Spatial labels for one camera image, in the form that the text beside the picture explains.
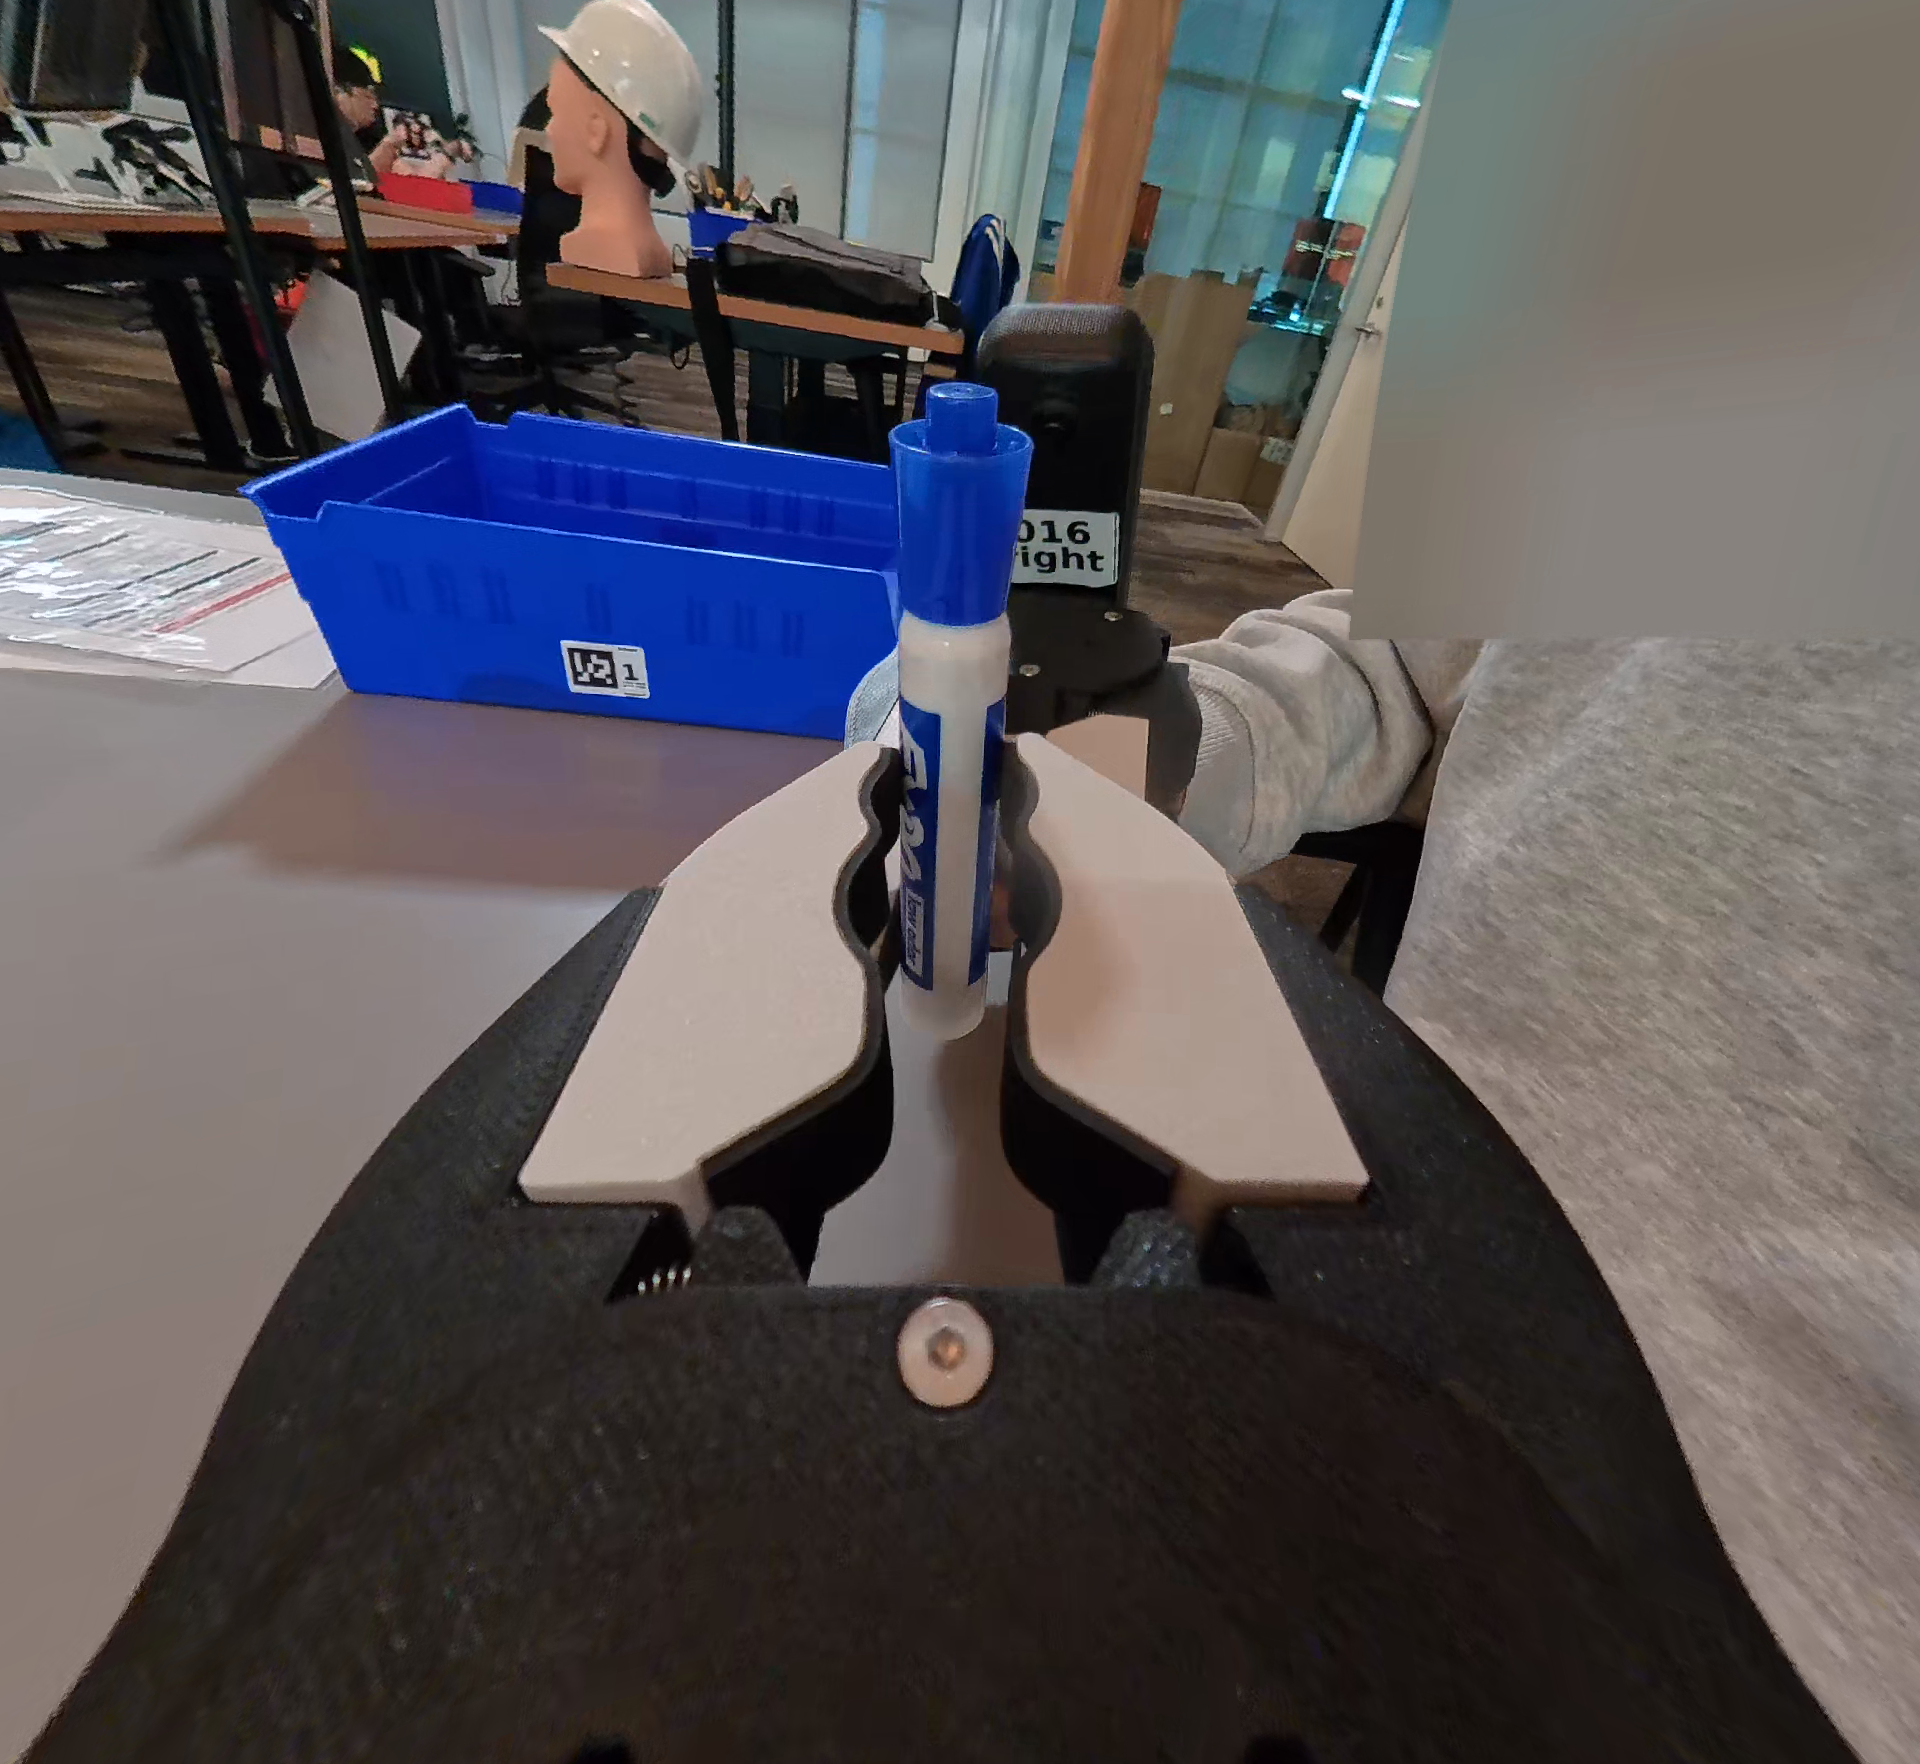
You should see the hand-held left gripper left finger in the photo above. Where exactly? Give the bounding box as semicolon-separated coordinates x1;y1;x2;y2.
516;748;899;1254

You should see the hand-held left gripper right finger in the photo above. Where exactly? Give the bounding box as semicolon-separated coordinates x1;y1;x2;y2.
1002;730;1373;1254

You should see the blue whiteboard marker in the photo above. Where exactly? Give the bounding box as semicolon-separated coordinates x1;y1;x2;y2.
888;382;1036;1041

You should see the blue plastic storage bin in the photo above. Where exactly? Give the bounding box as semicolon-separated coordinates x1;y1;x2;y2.
241;406;905;744

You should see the person's right forearm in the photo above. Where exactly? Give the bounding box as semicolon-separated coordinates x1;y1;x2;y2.
1170;588;1482;883

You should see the brown cardboard box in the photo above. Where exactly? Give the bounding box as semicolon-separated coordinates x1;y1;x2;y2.
1126;270;1326;509

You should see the black bag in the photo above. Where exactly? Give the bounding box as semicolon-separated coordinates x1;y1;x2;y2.
719;224;934;321

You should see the wooden support beam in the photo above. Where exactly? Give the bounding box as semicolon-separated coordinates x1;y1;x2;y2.
1055;0;1221;306

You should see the blue tool holder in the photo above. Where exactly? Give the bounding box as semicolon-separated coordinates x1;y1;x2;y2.
689;165;808;254

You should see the white hard hat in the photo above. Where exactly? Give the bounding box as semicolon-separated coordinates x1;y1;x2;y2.
537;0;709;171

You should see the white hanging board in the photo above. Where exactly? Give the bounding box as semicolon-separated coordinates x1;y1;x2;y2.
288;270;425;441

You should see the blue and red box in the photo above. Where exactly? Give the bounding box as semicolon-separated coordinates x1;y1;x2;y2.
375;174;528;223

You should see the printed white paper sheet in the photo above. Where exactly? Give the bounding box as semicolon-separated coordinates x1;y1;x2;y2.
0;483;341;689

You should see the dark desk monitor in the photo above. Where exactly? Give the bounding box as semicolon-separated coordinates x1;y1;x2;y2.
318;0;457;133

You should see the long wooden desk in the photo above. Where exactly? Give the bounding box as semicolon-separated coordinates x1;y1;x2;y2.
0;185;514;476

